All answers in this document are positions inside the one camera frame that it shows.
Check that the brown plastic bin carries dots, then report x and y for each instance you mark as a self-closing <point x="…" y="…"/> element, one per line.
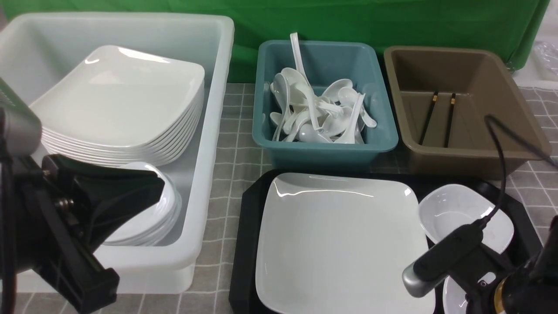
<point x="483" y="86"/>

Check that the pile of white spoons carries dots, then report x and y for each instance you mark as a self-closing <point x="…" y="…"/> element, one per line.
<point x="338" y="115"/>

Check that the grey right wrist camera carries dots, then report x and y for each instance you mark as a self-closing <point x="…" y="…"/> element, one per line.
<point x="431" y="268"/>

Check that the small white bowl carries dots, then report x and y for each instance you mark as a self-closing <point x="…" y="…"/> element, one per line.
<point x="454" y="298"/>
<point x="454" y="205"/>

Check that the large white square plate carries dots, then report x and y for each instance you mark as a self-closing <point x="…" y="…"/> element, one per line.
<point x="339" y="245"/>

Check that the green backdrop cloth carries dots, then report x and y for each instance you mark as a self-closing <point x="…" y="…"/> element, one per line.
<point x="505" y="27"/>

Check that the large white plastic tub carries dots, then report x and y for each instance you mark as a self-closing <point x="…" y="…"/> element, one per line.
<point x="39" y="49"/>

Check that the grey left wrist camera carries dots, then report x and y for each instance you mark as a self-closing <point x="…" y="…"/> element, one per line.
<point x="21" y="129"/>

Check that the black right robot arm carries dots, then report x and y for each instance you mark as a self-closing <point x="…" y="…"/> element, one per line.
<point x="548" y="271"/>

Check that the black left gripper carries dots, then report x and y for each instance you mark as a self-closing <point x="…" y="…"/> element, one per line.
<point x="66" y="209"/>

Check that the stack of white square plates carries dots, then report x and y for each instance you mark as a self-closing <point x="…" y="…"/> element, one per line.
<point x="120" y="106"/>

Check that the stack of small white bowls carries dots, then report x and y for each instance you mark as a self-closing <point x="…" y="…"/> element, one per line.
<point x="151" y="225"/>

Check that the black chopstick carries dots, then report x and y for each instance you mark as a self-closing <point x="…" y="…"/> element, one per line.
<point x="428" y="117"/>
<point x="449" y="120"/>

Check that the teal plastic bin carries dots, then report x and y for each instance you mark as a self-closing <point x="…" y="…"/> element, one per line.
<point x="324" y="62"/>

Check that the grey checked tablecloth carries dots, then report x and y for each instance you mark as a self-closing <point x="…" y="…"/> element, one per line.
<point x="239" y="161"/>

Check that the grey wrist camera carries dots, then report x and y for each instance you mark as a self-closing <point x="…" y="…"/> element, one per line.
<point x="431" y="268"/>
<point x="21" y="129"/>

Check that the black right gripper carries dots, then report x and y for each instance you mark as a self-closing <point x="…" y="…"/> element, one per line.
<point x="497" y="287"/>

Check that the black plastic tray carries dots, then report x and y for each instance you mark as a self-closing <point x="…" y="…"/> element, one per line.
<point x="242" y="294"/>

